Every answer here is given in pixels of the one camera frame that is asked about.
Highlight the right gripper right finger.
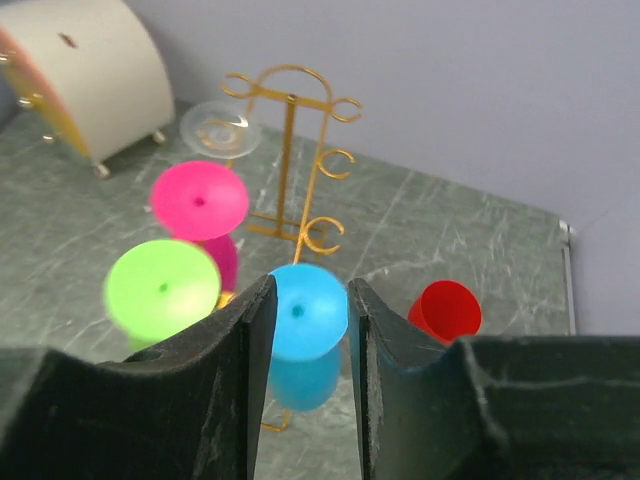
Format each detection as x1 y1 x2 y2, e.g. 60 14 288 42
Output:
348 279 639 479

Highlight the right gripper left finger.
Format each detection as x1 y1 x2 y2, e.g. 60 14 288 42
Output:
1 275 277 479

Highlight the red plastic wine glass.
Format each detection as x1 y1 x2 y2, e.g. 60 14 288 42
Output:
408 280 483 345

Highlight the green plastic wine glass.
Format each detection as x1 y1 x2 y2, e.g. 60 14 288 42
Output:
103 239 222 352

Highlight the blue plastic wine glass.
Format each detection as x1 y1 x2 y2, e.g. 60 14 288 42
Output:
269 263 349 412

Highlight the pink plastic wine glass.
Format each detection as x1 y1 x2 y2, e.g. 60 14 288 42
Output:
149 160 249 293

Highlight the clear wine glass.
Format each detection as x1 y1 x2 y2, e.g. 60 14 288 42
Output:
179 101 262 160

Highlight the white semicircular drawer cabinet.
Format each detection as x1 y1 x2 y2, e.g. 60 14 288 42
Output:
1 1 175 179

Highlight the gold wire wine glass rack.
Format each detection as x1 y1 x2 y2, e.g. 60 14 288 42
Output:
219 63 362 434

